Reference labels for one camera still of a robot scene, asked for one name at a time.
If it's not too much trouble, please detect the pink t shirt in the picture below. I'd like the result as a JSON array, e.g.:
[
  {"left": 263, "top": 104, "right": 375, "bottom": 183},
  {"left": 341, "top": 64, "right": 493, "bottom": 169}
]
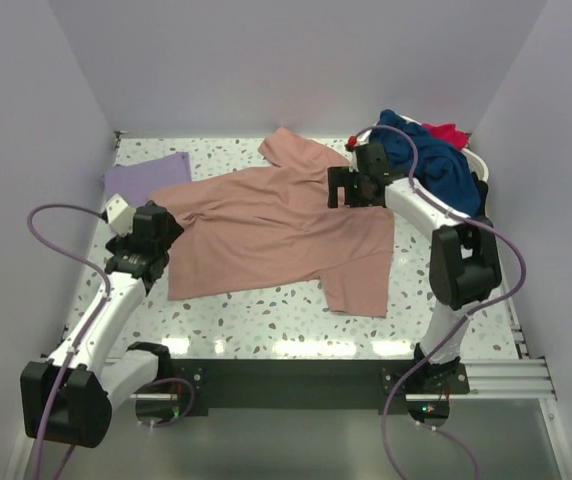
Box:
[{"left": 150, "top": 128, "right": 395, "bottom": 318}]

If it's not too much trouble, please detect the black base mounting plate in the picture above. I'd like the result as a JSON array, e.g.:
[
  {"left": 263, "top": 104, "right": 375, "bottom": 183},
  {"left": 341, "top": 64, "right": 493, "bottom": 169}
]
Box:
[{"left": 114, "top": 357, "right": 472, "bottom": 426}]

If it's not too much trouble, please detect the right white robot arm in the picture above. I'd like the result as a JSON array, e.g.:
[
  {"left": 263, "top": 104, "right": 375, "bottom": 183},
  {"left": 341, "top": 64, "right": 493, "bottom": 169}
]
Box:
[{"left": 328, "top": 137, "right": 502, "bottom": 393}]

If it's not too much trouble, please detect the folded purple t shirt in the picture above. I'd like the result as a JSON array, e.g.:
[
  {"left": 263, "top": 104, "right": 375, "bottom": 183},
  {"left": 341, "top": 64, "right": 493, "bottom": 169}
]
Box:
[{"left": 102, "top": 152, "right": 192, "bottom": 206}]

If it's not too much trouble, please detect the blue t shirt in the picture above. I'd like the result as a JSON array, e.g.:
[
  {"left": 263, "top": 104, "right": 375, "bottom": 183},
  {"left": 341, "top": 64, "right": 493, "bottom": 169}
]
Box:
[{"left": 377, "top": 109, "right": 480, "bottom": 217}]

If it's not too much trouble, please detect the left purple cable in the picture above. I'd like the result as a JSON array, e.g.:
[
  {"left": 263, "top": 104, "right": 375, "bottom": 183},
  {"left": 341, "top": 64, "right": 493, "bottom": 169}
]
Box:
[{"left": 26, "top": 202, "right": 197, "bottom": 480}]

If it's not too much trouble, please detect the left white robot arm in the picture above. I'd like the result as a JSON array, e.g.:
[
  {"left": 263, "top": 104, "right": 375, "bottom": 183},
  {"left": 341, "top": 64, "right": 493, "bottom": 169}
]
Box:
[{"left": 20, "top": 195, "right": 183, "bottom": 448}]

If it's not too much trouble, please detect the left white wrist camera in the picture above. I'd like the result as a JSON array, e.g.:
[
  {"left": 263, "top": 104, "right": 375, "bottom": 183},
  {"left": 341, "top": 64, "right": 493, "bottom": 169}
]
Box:
[{"left": 104, "top": 194, "right": 136, "bottom": 236}]

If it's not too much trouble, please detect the white laundry basket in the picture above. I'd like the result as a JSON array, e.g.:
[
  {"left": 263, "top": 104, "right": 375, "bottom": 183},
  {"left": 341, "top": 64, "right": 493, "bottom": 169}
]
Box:
[{"left": 357, "top": 115, "right": 489, "bottom": 182}]

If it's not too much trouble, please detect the red t shirt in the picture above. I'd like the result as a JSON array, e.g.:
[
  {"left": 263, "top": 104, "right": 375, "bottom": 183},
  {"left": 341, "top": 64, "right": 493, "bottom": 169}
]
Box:
[{"left": 422, "top": 123, "right": 469, "bottom": 150}]

